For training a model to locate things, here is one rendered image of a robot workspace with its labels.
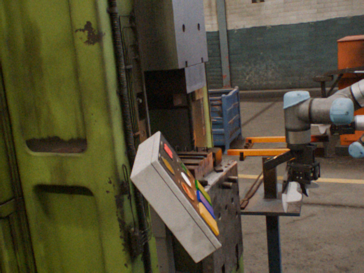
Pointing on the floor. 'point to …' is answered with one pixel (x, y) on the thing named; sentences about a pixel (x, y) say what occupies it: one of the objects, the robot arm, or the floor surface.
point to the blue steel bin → (225, 116)
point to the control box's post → (165, 254)
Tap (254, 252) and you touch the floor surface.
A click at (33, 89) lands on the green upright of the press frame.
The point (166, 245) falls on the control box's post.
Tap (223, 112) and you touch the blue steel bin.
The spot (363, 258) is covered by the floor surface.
